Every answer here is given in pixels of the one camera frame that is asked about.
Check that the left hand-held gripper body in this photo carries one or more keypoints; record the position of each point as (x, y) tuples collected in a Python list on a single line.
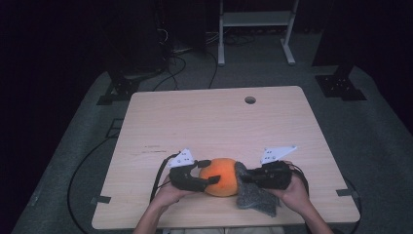
[(181, 179)]

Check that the white metal stand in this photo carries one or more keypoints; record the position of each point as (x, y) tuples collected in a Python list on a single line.
[(256, 18)]

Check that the black tape strip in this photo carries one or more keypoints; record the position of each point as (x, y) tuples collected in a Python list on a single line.
[(346, 192), (101, 199)]

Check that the black stand base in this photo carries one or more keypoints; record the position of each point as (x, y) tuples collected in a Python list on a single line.
[(339, 86), (121, 91)]

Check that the person's right hand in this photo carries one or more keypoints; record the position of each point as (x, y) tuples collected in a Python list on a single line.
[(293, 195)]

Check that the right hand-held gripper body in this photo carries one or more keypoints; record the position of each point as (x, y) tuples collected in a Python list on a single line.
[(272, 177)]

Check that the grey cloth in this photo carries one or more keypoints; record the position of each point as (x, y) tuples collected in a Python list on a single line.
[(255, 200)]

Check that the orange plush toy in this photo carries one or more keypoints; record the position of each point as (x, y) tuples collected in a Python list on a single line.
[(220, 177)]

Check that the person's left hand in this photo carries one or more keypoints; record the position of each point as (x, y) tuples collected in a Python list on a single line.
[(168, 195)]

